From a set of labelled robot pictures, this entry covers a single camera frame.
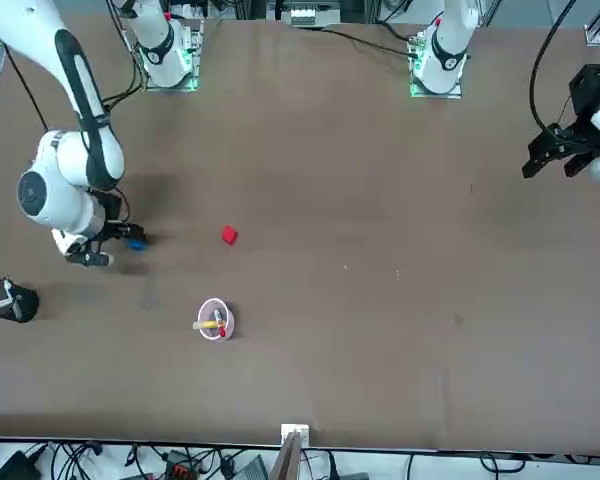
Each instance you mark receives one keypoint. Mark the white power strip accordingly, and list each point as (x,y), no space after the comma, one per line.
(302,16)

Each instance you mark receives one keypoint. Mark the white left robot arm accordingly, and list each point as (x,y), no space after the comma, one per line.
(447,45)

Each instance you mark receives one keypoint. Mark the yellow marker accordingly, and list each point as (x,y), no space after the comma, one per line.
(207,324)

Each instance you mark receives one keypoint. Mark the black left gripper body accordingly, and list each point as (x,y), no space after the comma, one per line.
(587,92)

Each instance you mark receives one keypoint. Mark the aluminium frame bracket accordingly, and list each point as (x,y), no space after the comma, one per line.
(596,25)

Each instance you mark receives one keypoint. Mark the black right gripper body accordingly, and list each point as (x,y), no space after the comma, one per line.
(107,207)

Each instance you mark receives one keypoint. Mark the red-capped pen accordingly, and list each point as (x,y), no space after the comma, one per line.
(220,325)

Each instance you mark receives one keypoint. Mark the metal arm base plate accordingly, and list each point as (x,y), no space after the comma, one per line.
(192,60)
(415,65)

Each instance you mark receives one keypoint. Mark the grey ribbed adapter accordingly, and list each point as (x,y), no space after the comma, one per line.
(254,469)

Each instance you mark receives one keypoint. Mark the black power adapter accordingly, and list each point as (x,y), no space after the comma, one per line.
(15,465)

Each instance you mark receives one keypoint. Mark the white clamp bracket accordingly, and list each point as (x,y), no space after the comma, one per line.
(295,429)

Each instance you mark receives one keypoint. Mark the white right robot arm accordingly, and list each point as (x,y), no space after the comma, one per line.
(80,75)

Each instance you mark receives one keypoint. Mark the black power strip red switches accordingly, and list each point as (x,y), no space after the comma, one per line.
(181,466)

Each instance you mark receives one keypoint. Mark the blue magnetic block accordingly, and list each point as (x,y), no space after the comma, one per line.
(138,245)

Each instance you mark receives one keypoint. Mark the black mesh pen cup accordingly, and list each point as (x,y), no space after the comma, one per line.
(22,305)

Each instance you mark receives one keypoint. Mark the clear plastic cup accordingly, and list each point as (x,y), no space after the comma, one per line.
(225,312)

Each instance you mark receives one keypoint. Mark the red magnetic block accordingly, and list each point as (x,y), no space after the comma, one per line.
(230,235)

